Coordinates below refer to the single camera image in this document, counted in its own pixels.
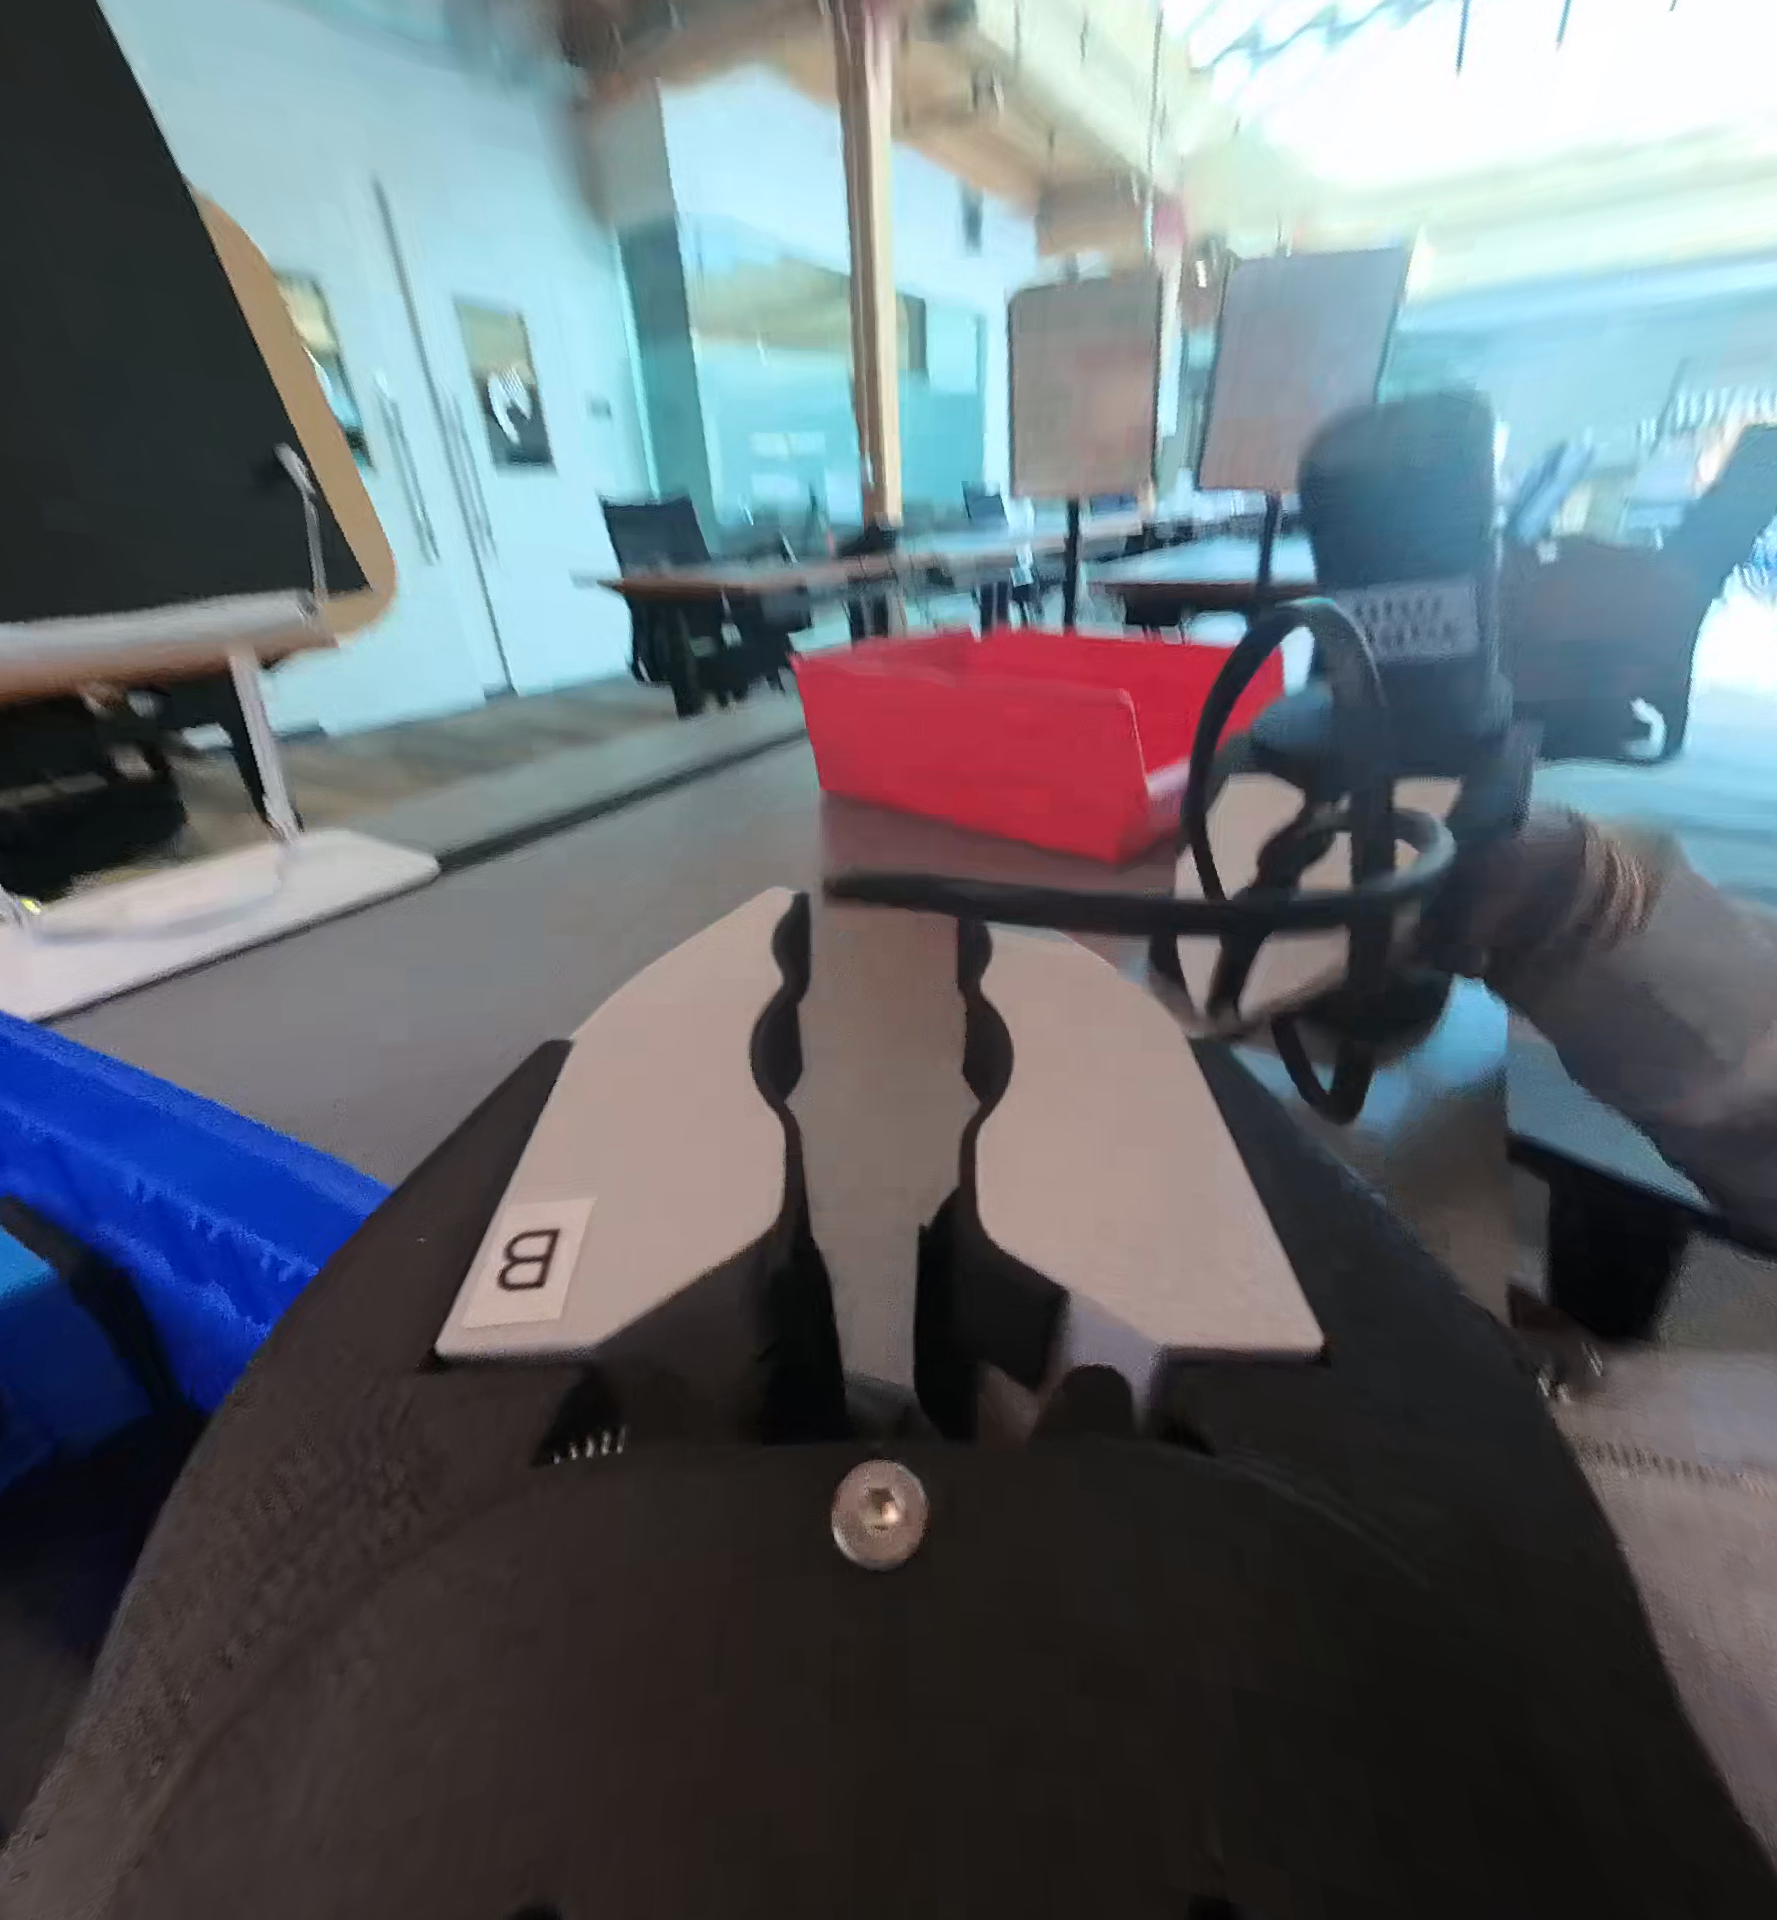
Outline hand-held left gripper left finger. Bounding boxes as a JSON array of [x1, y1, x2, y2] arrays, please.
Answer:
[[433, 884, 829, 1369]]

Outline blue plastic bin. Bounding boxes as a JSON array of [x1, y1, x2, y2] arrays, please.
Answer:
[[0, 982, 395, 1530]]

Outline person's grey pants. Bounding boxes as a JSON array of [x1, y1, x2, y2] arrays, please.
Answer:
[[1555, 1343, 1777, 1920]]

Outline black cable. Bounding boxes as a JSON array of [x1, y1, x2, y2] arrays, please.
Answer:
[[825, 597, 1459, 1128]]

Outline person's right hand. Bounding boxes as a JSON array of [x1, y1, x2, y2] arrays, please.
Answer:
[[1480, 807, 1677, 994]]

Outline grey board on stand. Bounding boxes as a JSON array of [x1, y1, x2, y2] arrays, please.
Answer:
[[1197, 243, 1415, 498], [1005, 270, 1169, 499]]

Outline black board with wooden rim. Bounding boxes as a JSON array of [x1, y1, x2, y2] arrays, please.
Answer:
[[0, 0, 397, 705]]

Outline red plastic bin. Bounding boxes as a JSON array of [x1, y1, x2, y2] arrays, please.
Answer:
[[790, 627, 1288, 863]]

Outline person's right forearm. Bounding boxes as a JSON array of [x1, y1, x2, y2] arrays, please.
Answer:
[[1638, 825, 1777, 1263]]

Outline wooden pillar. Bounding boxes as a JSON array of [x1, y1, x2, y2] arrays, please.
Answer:
[[827, 0, 908, 525]]

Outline window with wave logo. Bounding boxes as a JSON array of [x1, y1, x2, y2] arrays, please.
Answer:
[[452, 297, 556, 470]]

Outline black office chair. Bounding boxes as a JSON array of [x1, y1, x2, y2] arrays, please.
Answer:
[[599, 496, 814, 716]]

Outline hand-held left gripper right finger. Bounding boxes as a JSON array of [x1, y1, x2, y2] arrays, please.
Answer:
[[917, 917, 1328, 1369]]

